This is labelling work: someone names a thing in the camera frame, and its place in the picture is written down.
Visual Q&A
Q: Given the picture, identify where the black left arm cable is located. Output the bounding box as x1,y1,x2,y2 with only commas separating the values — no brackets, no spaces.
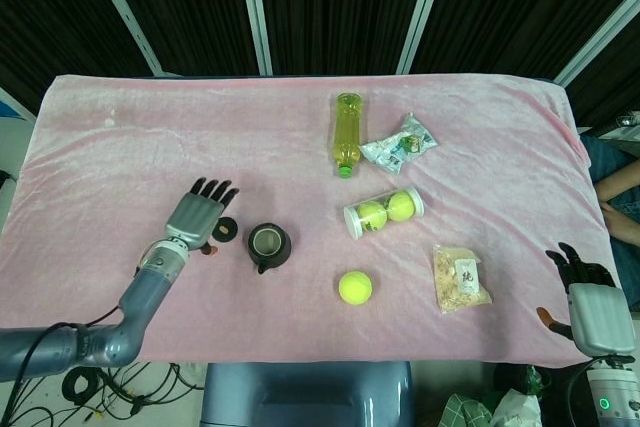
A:
0,244,157,427

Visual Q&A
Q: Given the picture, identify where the black teapot lid tan knob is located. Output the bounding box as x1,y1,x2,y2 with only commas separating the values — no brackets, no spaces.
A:
213,216,239,245

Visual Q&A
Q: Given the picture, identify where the green tea plastic bottle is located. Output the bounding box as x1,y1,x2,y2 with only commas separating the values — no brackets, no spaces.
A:
328,91,365,180

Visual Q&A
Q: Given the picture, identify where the black floor cable bundle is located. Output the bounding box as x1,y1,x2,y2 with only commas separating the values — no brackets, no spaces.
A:
29,361,207,423

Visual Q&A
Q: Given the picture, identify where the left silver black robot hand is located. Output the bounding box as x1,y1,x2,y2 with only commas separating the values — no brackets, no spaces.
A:
163,177,241,256

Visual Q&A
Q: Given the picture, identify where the person blue jeans leg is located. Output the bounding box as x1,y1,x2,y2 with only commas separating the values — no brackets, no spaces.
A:
581,132,640,308

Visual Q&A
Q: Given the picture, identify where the loose yellow tennis ball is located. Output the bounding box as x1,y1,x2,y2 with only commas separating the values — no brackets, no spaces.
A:
338,270,374,306

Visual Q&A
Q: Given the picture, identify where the yellow tennis ball black print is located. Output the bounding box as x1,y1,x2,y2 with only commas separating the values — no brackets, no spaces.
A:
357,200,388,235

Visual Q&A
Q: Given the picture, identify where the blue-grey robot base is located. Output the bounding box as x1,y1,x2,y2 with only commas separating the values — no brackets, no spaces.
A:
199,360,415,427

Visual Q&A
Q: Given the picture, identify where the pink plush table cloth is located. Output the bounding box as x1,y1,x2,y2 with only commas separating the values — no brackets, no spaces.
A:
0,74,609,366

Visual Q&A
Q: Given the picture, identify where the white green snack packet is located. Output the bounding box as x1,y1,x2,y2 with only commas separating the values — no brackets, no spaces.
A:
358,112,440,176

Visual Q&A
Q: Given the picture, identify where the white metal frame post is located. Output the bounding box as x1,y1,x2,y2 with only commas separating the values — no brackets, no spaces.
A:
553,0,640,88
399,0,454,76
81,0,164,77
236,0,274,76

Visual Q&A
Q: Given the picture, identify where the clear tennis ball tube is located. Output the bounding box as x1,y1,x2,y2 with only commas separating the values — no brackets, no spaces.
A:
343,186,425,241

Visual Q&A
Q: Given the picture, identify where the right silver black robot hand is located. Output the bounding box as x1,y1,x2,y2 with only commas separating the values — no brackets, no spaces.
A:
536,241,638,363

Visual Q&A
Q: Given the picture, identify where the black teapot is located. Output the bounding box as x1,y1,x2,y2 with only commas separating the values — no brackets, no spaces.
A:
243,222,293,276

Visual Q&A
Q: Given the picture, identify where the clear bag of beige flakes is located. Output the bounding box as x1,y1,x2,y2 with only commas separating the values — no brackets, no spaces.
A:
432,244,494,317

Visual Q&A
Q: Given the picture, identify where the person bare forearm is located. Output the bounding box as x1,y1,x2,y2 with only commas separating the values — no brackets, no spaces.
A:
594,158,640,244

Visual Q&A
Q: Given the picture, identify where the green checked cloth bag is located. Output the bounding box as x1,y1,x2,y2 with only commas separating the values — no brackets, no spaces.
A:
438,391,497,427

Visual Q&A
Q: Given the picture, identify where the white plastic bag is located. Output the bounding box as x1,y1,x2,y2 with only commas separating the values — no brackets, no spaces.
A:
491,385,545,427

